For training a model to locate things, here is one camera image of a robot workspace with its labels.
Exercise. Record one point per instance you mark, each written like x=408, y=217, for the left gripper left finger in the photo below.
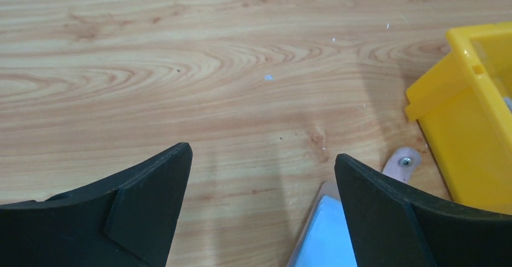
x=126, y=219

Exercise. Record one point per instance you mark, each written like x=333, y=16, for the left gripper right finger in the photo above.
x=394, y=224

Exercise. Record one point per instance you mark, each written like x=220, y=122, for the yellow bin with silver cards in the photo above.
x=459, y=106

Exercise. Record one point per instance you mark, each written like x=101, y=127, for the beige leather card holder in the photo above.
x=325, y=238

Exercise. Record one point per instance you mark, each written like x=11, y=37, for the silver cards in bin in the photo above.
x=508, y=102

